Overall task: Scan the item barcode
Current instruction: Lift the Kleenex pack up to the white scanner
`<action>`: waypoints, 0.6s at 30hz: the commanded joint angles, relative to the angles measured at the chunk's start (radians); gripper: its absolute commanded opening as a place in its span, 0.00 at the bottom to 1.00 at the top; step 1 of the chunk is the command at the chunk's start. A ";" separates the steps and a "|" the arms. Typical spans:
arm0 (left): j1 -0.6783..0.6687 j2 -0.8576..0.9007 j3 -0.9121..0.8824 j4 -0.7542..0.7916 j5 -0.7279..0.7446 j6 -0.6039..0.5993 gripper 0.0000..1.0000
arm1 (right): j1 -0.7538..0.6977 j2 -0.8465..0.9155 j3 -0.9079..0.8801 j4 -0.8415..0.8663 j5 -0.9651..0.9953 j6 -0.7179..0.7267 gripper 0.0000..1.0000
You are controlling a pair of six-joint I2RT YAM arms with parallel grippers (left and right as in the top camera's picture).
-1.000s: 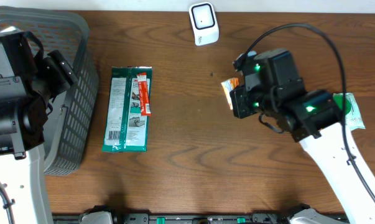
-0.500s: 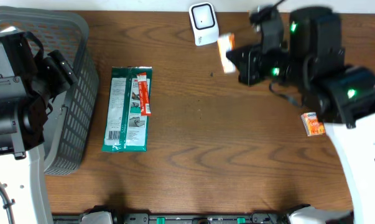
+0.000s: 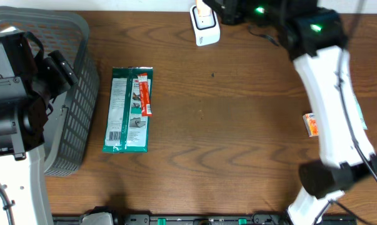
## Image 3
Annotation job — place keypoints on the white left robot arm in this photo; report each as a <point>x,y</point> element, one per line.
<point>29,80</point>

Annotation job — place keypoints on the grey plastic mesh basket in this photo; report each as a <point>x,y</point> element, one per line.
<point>67,128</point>

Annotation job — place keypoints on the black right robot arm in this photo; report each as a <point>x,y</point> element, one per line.
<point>317,45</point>

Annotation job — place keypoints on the white barcode scanner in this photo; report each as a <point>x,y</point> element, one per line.
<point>206,29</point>

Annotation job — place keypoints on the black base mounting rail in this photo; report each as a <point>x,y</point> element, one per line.
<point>104,215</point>

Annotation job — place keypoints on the red and white package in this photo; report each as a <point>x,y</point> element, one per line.
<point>144,93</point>

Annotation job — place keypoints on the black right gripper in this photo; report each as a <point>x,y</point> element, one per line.
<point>234,15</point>

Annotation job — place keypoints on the dark green package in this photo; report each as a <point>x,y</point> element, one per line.
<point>127,131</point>

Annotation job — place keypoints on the orange tissue pack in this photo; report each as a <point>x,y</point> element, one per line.
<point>311,125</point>
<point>203,9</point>

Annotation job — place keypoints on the mint green wipes packet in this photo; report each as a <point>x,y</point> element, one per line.
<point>361,117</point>

